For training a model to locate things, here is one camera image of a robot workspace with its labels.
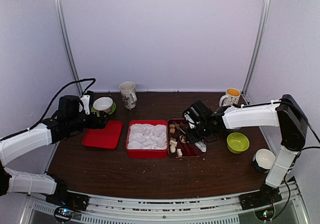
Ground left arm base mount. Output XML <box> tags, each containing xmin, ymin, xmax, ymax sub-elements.
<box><xmin>43</xmin><ymin>192</ymin><xmax>90</xmax><ymax>212</ymax></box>

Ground right aluminium frame post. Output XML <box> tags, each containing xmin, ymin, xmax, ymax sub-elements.
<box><xmin>242</xmin><ymin>0</ymin><xmax>271</xmax><ymax>98</ymax></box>

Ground red chocolate tray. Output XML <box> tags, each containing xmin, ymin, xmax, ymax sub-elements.
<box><xmin>167</xmin><ymin>119</ymin><xmax>205</xmax><ymax>158</ymax></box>

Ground red tin box base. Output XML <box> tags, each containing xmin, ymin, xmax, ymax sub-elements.
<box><xmin>126</xmin><ymin>120</ymin><xmax>169</xmax><ymax>159</ymax></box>

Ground lime green bowl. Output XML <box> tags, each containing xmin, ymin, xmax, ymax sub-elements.
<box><xmin>226</xmin><ymin>132</ymin><xmax>250</xmax><ymax>154</ymax></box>

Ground red tin lid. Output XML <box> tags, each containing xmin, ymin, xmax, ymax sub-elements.
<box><xmin>82</xmin><ymin>121</ymin><xmax>123</xmax><ymax>150</ymax></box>

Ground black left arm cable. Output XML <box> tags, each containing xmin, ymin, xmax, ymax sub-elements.
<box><xmin>27</xmin><ymin>78</ymin><xmax>97</xmax><ymax>130</ymax></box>

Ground dark bowl white inside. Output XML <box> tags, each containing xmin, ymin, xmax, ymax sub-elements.
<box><xmin>252</xmin><ymin>149</ymin><xmax>276</xmax><ymax>174</ymax></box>

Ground green saucer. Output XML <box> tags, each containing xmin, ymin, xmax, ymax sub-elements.
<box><xmin>91</xmin><ymin>102</ymin><xmax>116</xmax><ymax>117</ymax></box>

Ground tall white patterned mug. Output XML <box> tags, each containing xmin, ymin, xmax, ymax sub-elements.
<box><xmin>119</xmin><ymin>81</ymin><xmax>138</xmax><ymax>109</ymax></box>

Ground front aluminium rail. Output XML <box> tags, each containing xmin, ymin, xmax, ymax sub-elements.
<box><xmin>19</xmin><ymin>181</ymin><xmax>311</xmax><ymax>224</ymax></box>

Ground white mug yellow inside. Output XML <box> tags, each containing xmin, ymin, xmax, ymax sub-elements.
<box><xmin>219</xmin><ymin>88</ymin><xmax>241</xmax><ymax>107</ymax></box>

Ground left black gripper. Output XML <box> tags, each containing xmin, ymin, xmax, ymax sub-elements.
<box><xmin>67</xmin><ymin>110</ymin><xmax>111</xmax><ymax>132</ymax></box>

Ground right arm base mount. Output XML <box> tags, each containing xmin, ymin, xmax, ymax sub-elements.
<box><xmin>238</xmin><ymin>192</ymin><xmax>282</xmax><ymax>211</ymax></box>

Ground metal serving tongs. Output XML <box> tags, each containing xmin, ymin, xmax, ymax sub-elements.
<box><xmin>175</xmin><ymin>123</ymin><xmax>207</xmax><ymax>153</ymax></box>

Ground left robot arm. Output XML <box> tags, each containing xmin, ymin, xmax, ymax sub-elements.
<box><xmin>0</xmin><ymin>111</ymin><xmax>110</xmax><ymax>206</ymax></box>

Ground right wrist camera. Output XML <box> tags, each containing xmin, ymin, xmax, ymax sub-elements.
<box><xmin>182</xmin><ymin>100</ymin><xmax>213</xmax><ymax>129</ymax></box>

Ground white bowl on saucer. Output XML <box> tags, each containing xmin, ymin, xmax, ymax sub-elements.
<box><xmin>93</xmin><ymin>97</ymin><xmax>113</xmax><ymax>106</ymax></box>

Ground aluminium frame post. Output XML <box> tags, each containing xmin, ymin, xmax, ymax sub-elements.
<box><xmin>54</xmin><ymin>0</ymin><xmax>80</xmax><ymax>81</ymax></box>
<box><xmin>242</xmin><ymin>0</ymin><xmax>271</xmax><ymax>98</ymax></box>

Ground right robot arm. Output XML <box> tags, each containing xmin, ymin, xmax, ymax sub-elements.
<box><xmin>182</xmin><ymin>94</ymin><xmax>308</xmax><ymax>205</ymax></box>

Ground white round chocolate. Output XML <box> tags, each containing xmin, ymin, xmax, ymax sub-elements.
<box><xmin>170</xmin><ymin>145</ymin><xmax>176</xmax><ymax>153</ymax></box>

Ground white block chocolate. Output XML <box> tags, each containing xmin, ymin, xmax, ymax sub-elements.
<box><xmin>176</xmin><ymin>149</ymin><xmax>183</xmax><ymax>157</ymax></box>

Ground left aluminium frame post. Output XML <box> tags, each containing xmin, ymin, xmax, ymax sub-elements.
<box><xmin>54</xmin><ymin>0</ymin><xmax>80</xmax><ymax>81</ymax></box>

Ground white paper cupcake liners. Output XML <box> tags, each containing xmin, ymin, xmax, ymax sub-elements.
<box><xmin>127</xmin><ymin>124</ymin><xmax>168</xmax><ymax>151</ymax></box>

